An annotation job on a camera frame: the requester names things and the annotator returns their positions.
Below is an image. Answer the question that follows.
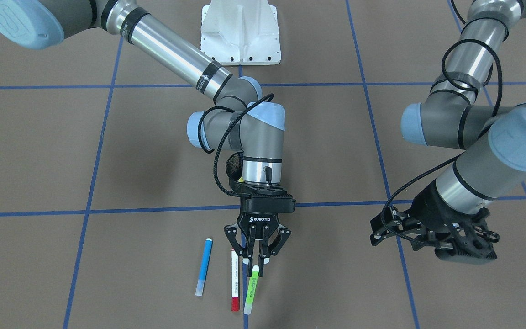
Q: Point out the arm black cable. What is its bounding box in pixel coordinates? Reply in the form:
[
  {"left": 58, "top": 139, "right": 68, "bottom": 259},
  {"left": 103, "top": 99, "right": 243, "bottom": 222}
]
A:
[
  {"left": 198, "top": 93, "right": 275, "bottom": 197},
  {"left": 380, "top": 0, "right": 503, "bottom": 238}
]

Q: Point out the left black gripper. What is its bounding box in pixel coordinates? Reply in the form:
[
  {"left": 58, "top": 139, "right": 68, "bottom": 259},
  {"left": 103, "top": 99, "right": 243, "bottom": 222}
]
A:
[{"left": 369, "top": 182, "right": 500, "bottom": 265}]

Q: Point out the blue highlighter pen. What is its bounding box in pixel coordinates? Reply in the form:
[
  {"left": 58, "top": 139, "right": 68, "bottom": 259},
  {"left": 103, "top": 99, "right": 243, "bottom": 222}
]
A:
[{"left": 195, "top": 238, "right": 213, "bottom": 297}]

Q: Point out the white marker with red cap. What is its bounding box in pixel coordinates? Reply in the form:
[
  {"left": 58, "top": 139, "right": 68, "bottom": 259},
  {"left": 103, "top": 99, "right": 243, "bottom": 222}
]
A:
[{"left": 231, "top": 249, "right": 240, "bottom": 312}]

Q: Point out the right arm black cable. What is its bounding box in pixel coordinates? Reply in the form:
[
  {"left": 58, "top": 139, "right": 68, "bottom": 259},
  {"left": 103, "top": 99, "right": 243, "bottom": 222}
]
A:
[{"left": 198, "top": 93, "right": 275, "bottom": 197}]

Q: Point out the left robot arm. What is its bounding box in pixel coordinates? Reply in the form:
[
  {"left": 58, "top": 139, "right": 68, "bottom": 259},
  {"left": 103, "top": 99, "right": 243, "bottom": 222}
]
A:
[{"left": 370, "top": 0, "right": 526, "bottom": 264}]

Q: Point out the black mesh pen cup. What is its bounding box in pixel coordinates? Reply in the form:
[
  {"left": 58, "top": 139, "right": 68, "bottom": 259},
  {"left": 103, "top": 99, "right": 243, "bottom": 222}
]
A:
[{"left": 225, "top": 152, "right": 243, "bottom": 193}]

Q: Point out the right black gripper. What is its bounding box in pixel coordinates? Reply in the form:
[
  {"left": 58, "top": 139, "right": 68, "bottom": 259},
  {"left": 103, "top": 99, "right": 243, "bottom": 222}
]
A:
[{"left": 224, "top": 183, "right": 295, "bottom": 278}]

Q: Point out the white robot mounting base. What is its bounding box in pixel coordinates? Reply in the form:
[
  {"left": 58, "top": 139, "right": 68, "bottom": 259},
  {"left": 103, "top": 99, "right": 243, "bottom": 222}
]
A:
[{"left": 200, "top": 0, "right": 282, "bottom": 65}]

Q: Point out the green highlighter pen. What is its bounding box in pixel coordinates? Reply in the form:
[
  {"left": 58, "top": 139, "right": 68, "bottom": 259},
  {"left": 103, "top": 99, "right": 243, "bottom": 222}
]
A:
[{"left": 243, "top": 265, "right": 260, "bottom": 316}]

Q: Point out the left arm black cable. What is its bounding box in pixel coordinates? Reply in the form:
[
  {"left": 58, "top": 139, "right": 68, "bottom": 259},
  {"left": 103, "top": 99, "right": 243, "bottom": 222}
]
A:
[{"left": 380, "top": 0, "right": 503, "bottom": 238}]

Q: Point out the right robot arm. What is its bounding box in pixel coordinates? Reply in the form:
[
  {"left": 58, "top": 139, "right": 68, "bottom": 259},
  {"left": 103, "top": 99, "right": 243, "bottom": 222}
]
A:
[{"left": 0, "top": 0, "right": 295, "bottom": 277}]

